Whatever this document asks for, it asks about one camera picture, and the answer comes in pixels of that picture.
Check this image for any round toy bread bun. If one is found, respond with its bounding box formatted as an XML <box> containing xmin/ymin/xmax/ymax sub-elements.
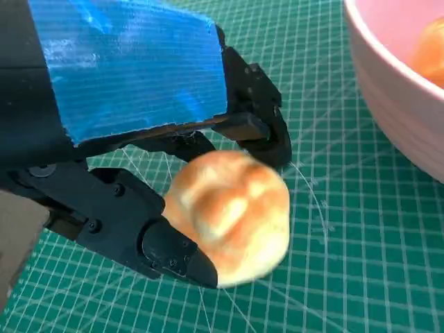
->
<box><xmin>162</xmin><ymin>149</ymin><xmax>291</xmax><ymax>289</ymax></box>

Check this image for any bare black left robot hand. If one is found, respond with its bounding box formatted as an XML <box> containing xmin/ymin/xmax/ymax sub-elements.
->
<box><xmin>0</xmin><ymin>0</ymin><xmax>293</xmax><ymax>289</ymax></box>

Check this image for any pink bowl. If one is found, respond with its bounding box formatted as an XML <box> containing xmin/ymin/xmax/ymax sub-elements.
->
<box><xmin>343</xmin><ymin>0</ymin><xmax>444</xmax><ymax>185</ymax></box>

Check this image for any rectangular striped toy bread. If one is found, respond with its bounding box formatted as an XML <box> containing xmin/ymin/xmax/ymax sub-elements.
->
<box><xmin>411</xmin><ymin>17</ymin><xmax>444</xmax><ymax>89</ymax></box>

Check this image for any green cutting mat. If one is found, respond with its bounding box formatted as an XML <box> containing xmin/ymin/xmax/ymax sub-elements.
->
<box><xmin>0</xmin><ymin>0</ymin><xmax>444</xmax><ymax>333</ymax></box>

